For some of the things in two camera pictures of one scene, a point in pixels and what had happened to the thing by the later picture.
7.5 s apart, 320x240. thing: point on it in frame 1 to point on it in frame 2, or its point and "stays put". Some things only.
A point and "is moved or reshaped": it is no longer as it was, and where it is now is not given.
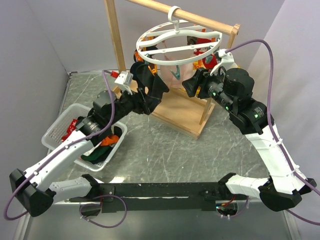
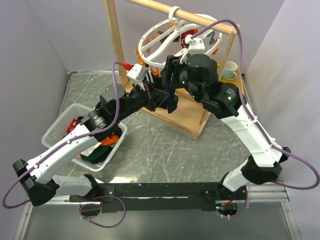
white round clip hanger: x=172 y=28 is moved or reshaped
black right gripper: x=191 y=84 to x=173 y=65
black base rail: x=158 y=197 stays put
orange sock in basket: x=110 y=140 stays put
